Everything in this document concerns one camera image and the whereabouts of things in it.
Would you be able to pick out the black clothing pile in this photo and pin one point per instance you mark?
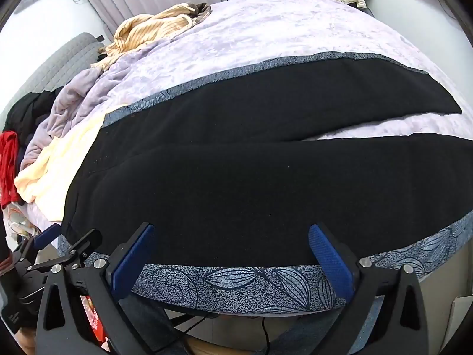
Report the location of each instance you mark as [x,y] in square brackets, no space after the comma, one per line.
[29,112]

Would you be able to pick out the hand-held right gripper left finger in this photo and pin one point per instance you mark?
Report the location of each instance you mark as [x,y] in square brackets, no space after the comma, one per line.
[133,260]

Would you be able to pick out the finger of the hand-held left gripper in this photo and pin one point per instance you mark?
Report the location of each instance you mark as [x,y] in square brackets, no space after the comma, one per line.
[83,246]
[46,236]

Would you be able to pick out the lavender plush blanket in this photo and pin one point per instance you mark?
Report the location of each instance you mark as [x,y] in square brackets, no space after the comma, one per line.
[277,26]

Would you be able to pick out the black pants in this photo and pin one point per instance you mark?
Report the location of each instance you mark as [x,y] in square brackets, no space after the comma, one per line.
[221,173]

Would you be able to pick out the red garment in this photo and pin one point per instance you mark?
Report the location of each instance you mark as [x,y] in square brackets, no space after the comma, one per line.
[8,170]

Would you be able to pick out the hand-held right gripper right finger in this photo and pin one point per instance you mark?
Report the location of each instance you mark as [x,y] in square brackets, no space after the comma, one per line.
[330,262]

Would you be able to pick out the blue leaf-patterned sheet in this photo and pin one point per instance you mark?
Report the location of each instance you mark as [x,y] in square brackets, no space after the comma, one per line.
[240,284]

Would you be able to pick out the cream garment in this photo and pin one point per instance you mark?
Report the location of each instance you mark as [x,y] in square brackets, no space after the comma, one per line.
[48,177]

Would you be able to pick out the white patterned cloth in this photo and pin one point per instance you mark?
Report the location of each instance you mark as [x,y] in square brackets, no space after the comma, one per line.
[20,223]

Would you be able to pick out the yellow striped sweater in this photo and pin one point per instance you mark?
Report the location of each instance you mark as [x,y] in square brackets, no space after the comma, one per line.
[151,31]

